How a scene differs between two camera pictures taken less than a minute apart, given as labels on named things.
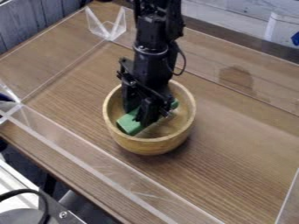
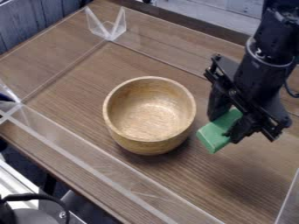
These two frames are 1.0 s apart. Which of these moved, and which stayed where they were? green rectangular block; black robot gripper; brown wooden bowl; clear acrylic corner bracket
Moved: green rectangular block; black robot gripper
Stayed: brown wooden bowl; clear acrylic corner bracket
